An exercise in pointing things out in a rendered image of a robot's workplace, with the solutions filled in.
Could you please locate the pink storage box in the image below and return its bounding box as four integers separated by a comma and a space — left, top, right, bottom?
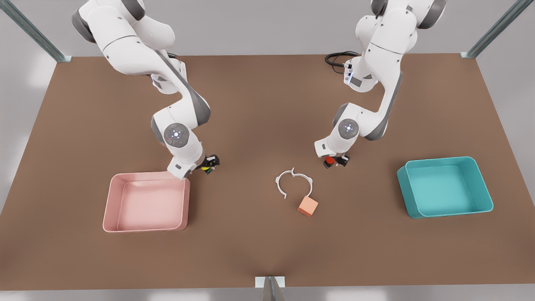
102, 171, 191, 233

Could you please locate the blue storage box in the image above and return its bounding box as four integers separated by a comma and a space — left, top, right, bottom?
396, 156, 494, 219

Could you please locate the orange cube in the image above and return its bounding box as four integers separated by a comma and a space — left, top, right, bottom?
297, 196, 319, 217

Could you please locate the white open ring bracket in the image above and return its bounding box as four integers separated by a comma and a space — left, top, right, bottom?
275, 168, 314, 199

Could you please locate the silver frame post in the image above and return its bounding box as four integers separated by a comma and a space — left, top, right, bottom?
460, 0, 535, 59
255, 275, 286, 301
0, 0, 72, 64

